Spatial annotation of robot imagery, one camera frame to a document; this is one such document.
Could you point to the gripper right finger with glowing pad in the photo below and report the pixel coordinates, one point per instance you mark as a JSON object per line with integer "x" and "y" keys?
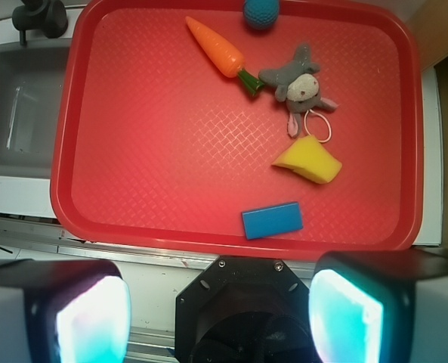
{"x": 389, "y": 306}

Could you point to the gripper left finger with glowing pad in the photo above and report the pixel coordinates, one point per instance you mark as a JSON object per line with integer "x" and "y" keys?
{"x": 63, "y": 311}

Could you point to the orange toy carrot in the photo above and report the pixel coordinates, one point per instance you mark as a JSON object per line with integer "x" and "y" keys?
{"x": 226, "y": 57}

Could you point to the blue rectangular block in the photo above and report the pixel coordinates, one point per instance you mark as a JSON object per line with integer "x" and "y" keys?
{"x": 272, "y": 220}

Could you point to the yellow sponge wedge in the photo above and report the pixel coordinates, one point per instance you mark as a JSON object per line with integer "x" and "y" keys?
{"x": 308, "y": 158}

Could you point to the grey toy sink basin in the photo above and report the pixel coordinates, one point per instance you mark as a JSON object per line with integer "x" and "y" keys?
{"x": 31, "y": 85}

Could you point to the red plastic tray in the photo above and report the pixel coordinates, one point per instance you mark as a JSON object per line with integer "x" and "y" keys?
{"x": 156, "y": 148}

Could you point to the grey plush bunny toy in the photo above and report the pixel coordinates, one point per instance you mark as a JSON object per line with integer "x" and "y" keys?
{"x": 295, "y": 84}

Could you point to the dark grey toy faucet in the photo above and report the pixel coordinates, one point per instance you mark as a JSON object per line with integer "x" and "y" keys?
{"x": 49, "y": 17}

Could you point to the blue knitted ball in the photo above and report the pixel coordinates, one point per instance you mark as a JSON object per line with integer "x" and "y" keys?
{"x": 261, "y": 14}

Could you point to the black octagonal mount plate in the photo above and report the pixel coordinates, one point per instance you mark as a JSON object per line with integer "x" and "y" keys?
{"x": 244, "y": 310}

